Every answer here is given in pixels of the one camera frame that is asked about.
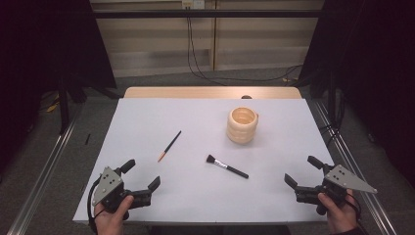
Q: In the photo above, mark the white wall socket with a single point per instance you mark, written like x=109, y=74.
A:
x=193, y=4

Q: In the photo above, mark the black makeup brush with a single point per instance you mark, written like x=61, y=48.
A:
x=228, y=167

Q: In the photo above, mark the person's left hand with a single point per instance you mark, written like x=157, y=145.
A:
x=111, y=223

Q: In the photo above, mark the cream ribbed cup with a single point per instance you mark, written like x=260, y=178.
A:
x=242, y=132

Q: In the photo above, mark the thin black orange-tipped pencil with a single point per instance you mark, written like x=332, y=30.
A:
x=171, y=144

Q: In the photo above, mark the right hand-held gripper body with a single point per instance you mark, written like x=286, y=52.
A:
x=342, y=179

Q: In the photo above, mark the black horizontal bar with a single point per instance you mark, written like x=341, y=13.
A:
x=208, y=13

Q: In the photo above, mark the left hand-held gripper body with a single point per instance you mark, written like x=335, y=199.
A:
x=109, y=186

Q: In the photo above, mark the person's right hand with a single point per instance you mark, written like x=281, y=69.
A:
x=341, y=218

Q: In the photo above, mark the black curtain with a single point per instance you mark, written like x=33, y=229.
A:
x=375, y=65
x=39, y=49

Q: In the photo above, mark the aluminium rail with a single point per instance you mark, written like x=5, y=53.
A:
x=42, y=182
x=362, y=192

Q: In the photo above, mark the black metal stand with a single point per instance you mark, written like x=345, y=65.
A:
x=332, y=98
x=63, y=107

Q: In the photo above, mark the white table mat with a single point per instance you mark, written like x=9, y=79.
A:
x=182, y=196

